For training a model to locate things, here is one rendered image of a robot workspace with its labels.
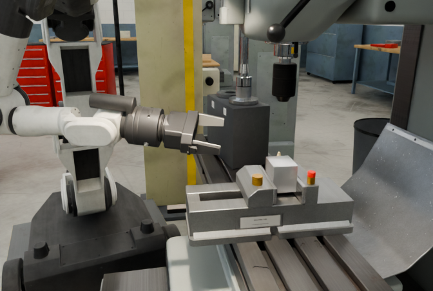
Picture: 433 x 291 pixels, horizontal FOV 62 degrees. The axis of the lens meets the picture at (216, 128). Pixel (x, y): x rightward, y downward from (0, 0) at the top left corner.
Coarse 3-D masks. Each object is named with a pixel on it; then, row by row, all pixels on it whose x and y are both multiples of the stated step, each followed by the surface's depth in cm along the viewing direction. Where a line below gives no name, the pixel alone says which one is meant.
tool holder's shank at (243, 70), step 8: (240, 40) 105; (248, 40) 104; (240, 48) 105; (248, 48) 105; (240, 56) 106; (248, 56) 106; (240, 64) 106; (248, 64) 106; (240, 72) 106; (248, 72) 106
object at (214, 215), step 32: (192, 192) 79; (224, 192) 80; (288, 192) 81; (320, 192) 79; (192, 224) 72; (224, 224) 73; (256, 224) 74; (288, 224) 75; (320, 224) 76; (352, 224) 77
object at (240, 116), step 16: (208, 96) 121; (224, 96) 115; (208, 112) 123; (224, 112) 109; (240, 112) 104; (256, 112) 106; (208, 128) 124; (224, 128) 110; (240, 128) 105; (256, 128) 107; (224, 144) 112; (240, 144) 107; (256, 144) 109; (224, 160) 113; (240, 160) 108; (256, 160) 110
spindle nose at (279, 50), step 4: (276, 44) 70; (280, 44) 69; (284, 44) 69; (276, 48) 70; (280, 48) 70; (284, 48) 69; (288, 48) 69; (276, 52) 70; (280, 52) 70; (284, 52) 69; (288, 52) 69; (280, 56) 70; (284, 56) 70; (288, 56) 70; (292, 56) 70
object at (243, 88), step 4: (236, 80) 107; (240, 80) 106; (244, 80) 106; (248, 80) 106; (236, 84) 107; (240, 84) 106; (244, 84) 106; (248, 84) 106; (236, 88) 108; (240, 88) 107; (244, 88) 106; (248, 88) 107; (236, 92) 108; (240, 92) 107; (244, 92) 107; (248, 92) 107; (236, 96) 108; (240, 96) 107; (244, 96) 107; (248, 96) 107
